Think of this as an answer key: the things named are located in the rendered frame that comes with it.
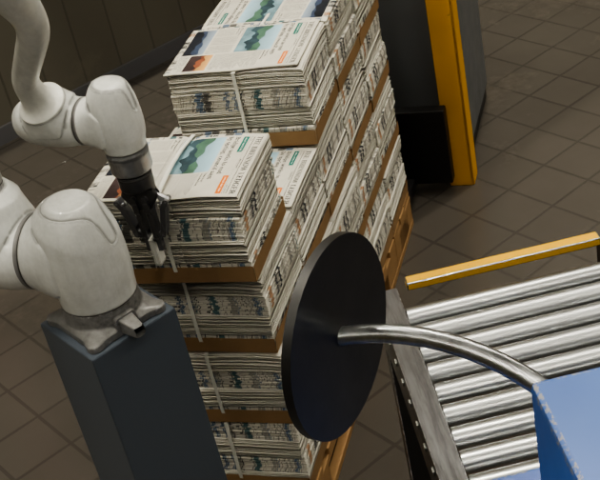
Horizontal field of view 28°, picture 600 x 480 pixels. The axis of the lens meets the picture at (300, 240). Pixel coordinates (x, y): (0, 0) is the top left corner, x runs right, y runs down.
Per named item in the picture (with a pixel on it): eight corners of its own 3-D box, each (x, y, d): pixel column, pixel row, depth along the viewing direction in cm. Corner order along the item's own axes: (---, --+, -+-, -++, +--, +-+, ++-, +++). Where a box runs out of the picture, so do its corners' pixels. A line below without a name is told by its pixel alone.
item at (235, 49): (163, 78, 314) (162, 74, 313) (194, 31, 336) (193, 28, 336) (297, 68, 303) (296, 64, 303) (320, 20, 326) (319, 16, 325)
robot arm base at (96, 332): (104, 364, 224) (96, 341, 221) (45, 322, 240) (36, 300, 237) (180, 315, 233) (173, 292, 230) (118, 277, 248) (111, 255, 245)
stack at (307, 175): (189, 523, 326) (105, 277, 281) (293, 270, 417) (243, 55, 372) (325, 531, 314) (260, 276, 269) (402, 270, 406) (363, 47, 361)
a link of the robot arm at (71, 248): (115, 321, 225) (82, 224, 214) (34, 314, 232) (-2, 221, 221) (151, 270, 238) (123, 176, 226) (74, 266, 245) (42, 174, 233)
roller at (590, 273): (406, 336, 256) (400, 316, 259) (618, 286, 257) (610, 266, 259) (405, 325, 252) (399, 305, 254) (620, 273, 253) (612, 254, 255)
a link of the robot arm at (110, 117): (159, 133, 251) (105, 133, 256) (140, 67, 242) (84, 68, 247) (136, 160, 242) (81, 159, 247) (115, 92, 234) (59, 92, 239)
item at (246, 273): (190, 283, 271) (187, 268, 269) (225, 212, 294) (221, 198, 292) (257, 282, 267) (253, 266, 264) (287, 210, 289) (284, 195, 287)
